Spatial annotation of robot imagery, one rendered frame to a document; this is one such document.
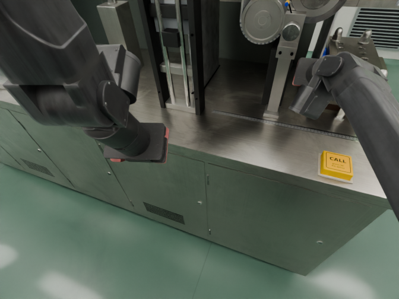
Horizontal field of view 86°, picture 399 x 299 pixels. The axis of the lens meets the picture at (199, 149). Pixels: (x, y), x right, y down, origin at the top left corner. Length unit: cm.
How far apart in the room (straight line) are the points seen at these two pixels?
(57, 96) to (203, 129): 54
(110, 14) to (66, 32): 84
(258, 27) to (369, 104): 44
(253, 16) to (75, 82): 60
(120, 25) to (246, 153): 71
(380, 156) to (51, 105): 37
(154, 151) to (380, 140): 32
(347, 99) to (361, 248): 136
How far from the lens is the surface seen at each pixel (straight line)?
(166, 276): 144
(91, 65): 22
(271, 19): 73
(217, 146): 67
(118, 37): 106
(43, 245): 181
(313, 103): 50
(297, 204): 80
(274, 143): 70
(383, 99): 39
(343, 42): 107
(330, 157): 68
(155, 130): 38
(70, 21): 22
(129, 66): 33
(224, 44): 114
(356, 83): 42
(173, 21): 70
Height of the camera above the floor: 138
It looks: 47 degrees down
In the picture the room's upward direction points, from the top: 4 degrees counter-clockwise
